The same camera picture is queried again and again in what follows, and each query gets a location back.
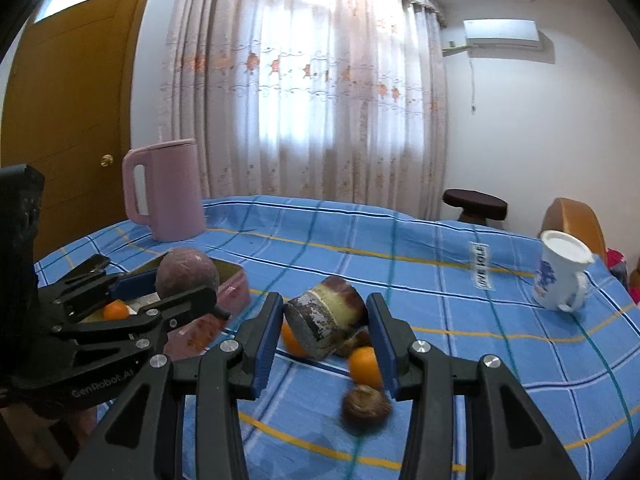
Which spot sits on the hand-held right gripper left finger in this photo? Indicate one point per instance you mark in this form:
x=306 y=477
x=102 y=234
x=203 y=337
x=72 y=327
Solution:
x=267 y=355

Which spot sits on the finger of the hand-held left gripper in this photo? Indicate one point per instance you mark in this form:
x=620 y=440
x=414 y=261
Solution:
x=190 y=302
x=135 y=285

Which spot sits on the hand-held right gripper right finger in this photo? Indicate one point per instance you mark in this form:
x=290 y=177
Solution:
x=382 y=355

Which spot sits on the small orange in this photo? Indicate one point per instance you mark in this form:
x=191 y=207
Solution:
x=116 y=311
x=364 y=366
x=292 y=346

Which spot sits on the purple round fruit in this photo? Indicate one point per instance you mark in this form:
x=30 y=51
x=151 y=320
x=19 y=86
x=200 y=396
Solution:
x=187 y=270

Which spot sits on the pink tin box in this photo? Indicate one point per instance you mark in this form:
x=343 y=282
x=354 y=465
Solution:
x=232 y=292

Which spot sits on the dark brown round fruit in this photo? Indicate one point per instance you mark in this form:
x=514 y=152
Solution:
x=358 y=342
x=364 y=407

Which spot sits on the rusty brown white mug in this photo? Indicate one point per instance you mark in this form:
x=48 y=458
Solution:
x=325 y=315

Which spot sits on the blue plaid tablecloth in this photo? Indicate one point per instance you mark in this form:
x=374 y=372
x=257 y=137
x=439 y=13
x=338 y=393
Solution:
x=450 y=280

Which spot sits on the pink electric kettle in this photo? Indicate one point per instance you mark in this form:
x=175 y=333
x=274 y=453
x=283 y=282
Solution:
x=172 y=190

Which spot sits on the brass door knob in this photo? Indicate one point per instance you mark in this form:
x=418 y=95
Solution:
x=106 y=160

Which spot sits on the dark round stool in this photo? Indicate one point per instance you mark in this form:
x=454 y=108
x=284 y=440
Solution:
x=475 y=202

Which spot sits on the white mug with blue print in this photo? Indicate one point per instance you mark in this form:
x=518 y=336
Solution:
x=555 y=270

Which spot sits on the wooden door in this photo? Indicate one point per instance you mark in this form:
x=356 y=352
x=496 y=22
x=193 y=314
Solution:
x=75 y=85

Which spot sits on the wooden chair back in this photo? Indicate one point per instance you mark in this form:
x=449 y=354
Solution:
x=575 y=217

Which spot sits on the sheer floral curtain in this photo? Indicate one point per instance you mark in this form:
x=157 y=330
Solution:
x=310 y=85

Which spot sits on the red cloth item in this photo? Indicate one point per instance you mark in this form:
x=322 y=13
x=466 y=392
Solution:
x=617 y=267

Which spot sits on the white air conditioner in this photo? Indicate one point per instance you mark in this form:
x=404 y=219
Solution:
x=500 y=34

